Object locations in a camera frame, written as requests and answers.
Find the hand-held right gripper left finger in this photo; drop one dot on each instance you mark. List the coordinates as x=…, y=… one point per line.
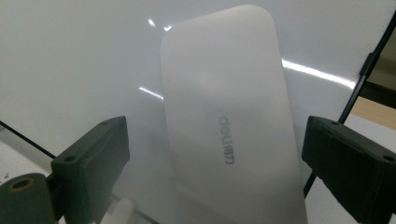
x=93, y=161

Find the wooden table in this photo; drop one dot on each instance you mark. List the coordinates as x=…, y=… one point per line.
x=373, y=113

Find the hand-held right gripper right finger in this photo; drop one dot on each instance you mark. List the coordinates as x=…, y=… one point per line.
x=348, y=161

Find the white whiteboard eraser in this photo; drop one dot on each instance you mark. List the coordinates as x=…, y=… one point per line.
x=224, y=102

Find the white table mat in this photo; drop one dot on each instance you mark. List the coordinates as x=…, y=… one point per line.
x=18, y=155

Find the white whiteboard with black rim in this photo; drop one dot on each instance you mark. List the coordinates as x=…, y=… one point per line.
x=77, y=62

